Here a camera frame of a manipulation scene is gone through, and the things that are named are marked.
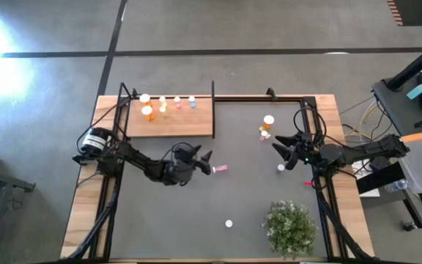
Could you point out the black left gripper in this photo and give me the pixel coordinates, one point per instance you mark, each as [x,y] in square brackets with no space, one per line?
[178,168]

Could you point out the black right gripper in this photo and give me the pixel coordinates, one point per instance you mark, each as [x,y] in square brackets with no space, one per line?
[315,152]

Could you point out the small pink pill bottle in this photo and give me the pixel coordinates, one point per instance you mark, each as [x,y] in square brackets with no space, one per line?
[221,168]
[264,133]
[177,99]

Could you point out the large orange pill bottle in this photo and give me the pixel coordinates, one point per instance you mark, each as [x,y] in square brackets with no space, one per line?
[147,110]
[144,98]
[268,120]

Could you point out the light blue pill bottle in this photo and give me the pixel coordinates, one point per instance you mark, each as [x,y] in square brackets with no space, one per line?
[192,99]

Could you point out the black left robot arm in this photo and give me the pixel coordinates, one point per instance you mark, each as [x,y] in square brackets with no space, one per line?
[137,161]

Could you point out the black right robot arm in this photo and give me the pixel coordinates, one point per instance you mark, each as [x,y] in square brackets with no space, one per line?
[372,150]

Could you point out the wooden shelf board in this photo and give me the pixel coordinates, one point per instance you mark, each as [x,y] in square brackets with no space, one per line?
[189,122]

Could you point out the blue bottle with red pills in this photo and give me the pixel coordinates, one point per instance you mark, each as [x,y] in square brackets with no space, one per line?
[281,167]

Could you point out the small red clip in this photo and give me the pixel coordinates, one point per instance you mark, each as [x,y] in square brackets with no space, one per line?
[308,182]

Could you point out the grey table mat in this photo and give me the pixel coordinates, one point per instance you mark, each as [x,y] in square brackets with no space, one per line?
[178,220]

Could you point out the small white cap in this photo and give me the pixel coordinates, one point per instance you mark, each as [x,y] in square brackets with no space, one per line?
[229,223]

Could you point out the white paper sheet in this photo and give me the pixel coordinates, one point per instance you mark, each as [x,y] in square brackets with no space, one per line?
[361,172]

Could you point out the artificial green bushy plant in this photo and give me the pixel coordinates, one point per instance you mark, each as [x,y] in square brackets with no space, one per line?
[289,229]

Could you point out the black desk leg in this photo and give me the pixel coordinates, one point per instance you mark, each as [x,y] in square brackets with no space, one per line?
[383,179]

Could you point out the clear water bottle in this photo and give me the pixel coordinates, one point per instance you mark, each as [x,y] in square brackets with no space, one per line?
[397,186]

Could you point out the dark grey side desk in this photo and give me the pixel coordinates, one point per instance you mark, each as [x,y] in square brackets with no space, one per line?
[398,106]

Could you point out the small black box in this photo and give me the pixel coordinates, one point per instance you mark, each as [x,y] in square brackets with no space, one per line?
[81,160]

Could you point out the light blue card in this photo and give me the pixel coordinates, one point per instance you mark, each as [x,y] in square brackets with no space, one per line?
[416,91]

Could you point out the thick black pole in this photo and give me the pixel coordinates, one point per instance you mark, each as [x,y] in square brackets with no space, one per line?
[416,64]

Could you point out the black floor mat striped edge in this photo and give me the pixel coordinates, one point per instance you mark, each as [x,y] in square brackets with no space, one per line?
[416,11]

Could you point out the thin black shelf end frame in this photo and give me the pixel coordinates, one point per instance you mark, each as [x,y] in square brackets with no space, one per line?
[213,110]

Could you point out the black clamp mount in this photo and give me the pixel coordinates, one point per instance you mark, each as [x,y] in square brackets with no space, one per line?
[271,93]

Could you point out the black table frame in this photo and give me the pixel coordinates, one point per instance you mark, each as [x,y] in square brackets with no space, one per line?
[258,98]

